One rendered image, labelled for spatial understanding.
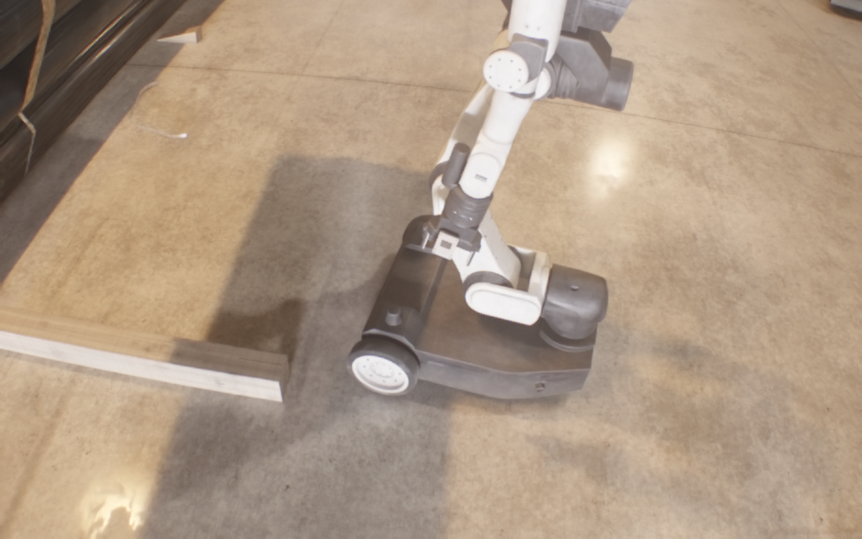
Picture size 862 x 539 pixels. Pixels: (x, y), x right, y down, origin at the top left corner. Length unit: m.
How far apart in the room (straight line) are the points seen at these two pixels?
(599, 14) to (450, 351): 0.97
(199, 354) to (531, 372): 0.93
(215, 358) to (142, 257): 0.62
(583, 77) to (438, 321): 0.83
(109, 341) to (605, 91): 1.50
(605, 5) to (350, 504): 1.30
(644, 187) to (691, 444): 1.22
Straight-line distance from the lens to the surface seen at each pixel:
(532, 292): 1.70
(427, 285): 1.87
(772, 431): 2.15
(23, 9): 0.98
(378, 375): 1.82
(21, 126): 2.69
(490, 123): 1.20
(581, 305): 1.73
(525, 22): 1.08
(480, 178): 1.24
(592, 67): 1.32
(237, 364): 1.83
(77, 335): 2.04
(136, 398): 1.96
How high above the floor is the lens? 1.57
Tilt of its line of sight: 43 degrees down
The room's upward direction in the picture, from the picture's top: 7 degrees clockwise
